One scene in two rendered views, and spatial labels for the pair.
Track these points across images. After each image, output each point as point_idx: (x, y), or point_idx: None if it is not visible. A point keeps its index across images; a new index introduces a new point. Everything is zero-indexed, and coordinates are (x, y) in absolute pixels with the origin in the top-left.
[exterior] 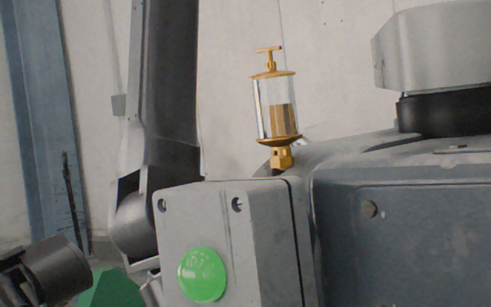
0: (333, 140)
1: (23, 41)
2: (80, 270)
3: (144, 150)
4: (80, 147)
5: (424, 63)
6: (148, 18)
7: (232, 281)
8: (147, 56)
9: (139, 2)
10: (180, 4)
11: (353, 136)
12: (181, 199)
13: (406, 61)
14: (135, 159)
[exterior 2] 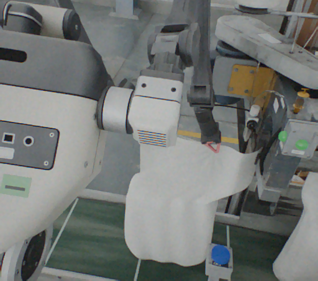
0: (288, 96)
1: None
2: (133, 89)
3: (207, 80)
4: None
5: (317, 84)
6: (205, 38)
7: (308, 146)
8: (205, 51)
9: (200, 31)
10: (209, 31)
11: (287, 92)
12: (301, 131)
13: (312, 82)
14: (202, 81)
